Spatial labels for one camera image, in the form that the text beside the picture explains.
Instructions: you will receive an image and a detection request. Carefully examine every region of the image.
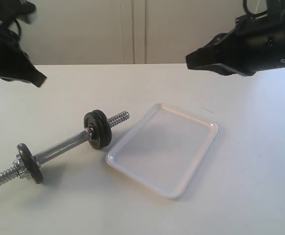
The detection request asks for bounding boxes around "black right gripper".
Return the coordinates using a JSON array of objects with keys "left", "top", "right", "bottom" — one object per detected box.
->
[{"left": 186, "top": 0, "right": 285, "bottom": 76}]

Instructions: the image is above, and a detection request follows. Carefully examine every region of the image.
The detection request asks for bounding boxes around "chrome threaded dumbbell bar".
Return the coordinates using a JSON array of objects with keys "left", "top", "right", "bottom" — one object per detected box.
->
[{"left": 0, "top": 111, "right": 130, "bottom": 186}]

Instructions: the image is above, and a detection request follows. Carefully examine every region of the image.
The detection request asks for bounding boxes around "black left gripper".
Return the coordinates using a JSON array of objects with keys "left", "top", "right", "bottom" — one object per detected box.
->
[{"left": 0, "top": 0, "right": 47, "bottom": 88}]

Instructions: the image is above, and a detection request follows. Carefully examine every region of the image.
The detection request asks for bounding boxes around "black weight plate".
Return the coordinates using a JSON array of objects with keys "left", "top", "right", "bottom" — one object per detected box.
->
[{"left": 93, "top": 110, "right": 112, "bottom": 147}]

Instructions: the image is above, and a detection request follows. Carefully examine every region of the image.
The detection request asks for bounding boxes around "chrome star collar nut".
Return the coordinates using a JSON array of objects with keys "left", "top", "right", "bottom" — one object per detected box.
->
[{"left": 13, "top": 159, "right": 32, "bottom": 180}]

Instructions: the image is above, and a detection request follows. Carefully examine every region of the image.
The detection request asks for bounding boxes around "white plastic tray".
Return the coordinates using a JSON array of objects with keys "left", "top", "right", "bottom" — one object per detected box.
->
[{"left": 106, "top": 103, "right": 218, "bottom": 199}]

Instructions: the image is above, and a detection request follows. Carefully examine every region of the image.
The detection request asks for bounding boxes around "black plate near collar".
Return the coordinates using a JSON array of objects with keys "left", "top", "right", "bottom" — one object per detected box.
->
[{"left": 17, "top": 143, "right": 44, "bottom": 184}]

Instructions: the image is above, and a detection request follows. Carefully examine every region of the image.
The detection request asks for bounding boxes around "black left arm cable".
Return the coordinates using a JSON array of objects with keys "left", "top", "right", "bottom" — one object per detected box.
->
[{"left": 0, "top": 14, "right": 23, "bottom": 42}]

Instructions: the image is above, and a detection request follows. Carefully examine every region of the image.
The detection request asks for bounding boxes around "black plate far end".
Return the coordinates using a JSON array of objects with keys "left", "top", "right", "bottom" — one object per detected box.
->
[{"left": 84, "top": 111, "right": 105, "bottom": 150}]

